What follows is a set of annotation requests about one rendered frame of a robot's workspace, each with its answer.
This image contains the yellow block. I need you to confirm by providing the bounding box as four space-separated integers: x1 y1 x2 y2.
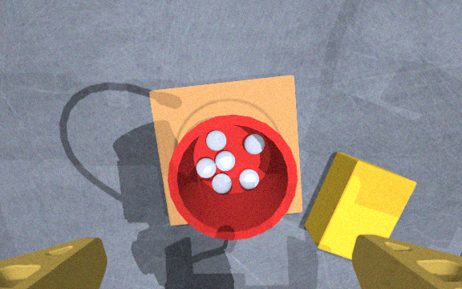
305 152 416 259

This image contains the red cup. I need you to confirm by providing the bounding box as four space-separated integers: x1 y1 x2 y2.
168 115 298 240

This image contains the white marble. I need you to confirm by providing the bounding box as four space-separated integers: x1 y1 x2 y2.
244 134 265 155
212 173 232 193
239 169 259 189
215 151 235 171
206 130 227 151
196 157 217 178

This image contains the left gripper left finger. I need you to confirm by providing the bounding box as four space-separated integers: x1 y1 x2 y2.
0 238 107 289

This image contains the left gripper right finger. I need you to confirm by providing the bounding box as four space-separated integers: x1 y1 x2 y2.
351 234 462 289

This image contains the light orange square coaster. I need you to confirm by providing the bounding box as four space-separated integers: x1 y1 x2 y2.
149 75 302 226

